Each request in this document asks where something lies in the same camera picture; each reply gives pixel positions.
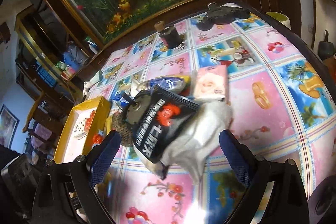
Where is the red plastic bag bundle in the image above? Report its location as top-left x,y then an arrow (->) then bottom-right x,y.
84,110 -> 104,147

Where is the lemon print tissue pack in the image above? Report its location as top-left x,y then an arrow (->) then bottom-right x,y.
73,118 -> 87,139

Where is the brown knitted cloth bundle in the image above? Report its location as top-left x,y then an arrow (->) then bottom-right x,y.
111,112 -> 133,147

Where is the white towel cloth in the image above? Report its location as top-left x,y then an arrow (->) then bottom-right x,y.
160,101 -> 232,185

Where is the black wipes package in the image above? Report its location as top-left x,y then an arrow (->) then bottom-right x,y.
133,85 -> 199,180

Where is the blue patterned plastic bag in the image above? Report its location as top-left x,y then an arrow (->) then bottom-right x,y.
139,75 -> 191,94

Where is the pink tissue pack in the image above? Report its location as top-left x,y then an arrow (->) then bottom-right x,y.
193,65 -> 228,101

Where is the blue facial tissue pack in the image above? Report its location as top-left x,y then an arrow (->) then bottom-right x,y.
110,88 -> 135,109

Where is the yellow cardboard box tray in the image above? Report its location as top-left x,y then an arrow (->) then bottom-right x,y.
54,96 -> 111,164

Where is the wooden chair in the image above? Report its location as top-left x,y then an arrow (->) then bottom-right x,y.
22,92 -> 63,148

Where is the black round motor device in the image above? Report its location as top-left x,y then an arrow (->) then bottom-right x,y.
121,90 -> 151,127

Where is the colourful printed tablecloth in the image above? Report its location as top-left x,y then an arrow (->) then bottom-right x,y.
88,14 -> 335,223

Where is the white rubber glove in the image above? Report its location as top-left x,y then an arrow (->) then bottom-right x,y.
83,70 -> 102,96

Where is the blue thermos jug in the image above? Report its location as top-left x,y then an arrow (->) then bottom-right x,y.
63,42 -> 88,71

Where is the dark bottle with cork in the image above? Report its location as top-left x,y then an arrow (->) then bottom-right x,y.
154,21 -> 183,50

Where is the black gadget on table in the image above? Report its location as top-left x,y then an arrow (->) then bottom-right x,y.
197,2 -> 251,31

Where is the framed wall painting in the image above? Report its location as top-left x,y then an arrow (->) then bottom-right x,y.
0,105 -> 19,148

